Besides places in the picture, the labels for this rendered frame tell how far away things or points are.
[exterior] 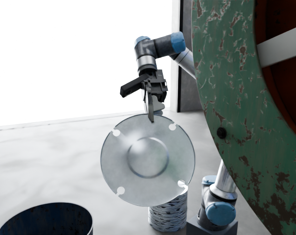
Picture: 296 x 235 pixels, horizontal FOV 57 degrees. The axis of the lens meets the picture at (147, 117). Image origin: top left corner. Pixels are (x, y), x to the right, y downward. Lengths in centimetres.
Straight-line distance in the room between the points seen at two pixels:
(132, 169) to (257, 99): 47
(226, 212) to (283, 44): 83
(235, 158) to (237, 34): 22
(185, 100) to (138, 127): 505
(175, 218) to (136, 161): 126
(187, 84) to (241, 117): 539
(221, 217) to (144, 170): 48
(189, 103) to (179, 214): 417
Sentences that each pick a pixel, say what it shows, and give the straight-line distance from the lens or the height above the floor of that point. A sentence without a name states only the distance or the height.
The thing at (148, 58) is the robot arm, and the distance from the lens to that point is 99.
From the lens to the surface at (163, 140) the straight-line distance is 86.
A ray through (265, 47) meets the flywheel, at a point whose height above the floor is 126.
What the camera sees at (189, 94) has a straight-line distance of 596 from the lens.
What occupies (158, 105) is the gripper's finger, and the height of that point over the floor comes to 108.
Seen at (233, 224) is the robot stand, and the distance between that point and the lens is 145.
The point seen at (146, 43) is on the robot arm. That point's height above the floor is 128.
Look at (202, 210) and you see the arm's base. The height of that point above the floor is 52.
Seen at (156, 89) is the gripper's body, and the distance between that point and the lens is 92.
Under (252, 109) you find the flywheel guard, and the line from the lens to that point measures 48.
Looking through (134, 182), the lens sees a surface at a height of 88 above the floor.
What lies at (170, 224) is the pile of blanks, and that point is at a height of 7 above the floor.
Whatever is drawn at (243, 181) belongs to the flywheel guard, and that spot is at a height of 103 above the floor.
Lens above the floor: 125
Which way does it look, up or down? 14 degrees down
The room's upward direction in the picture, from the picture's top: straight up
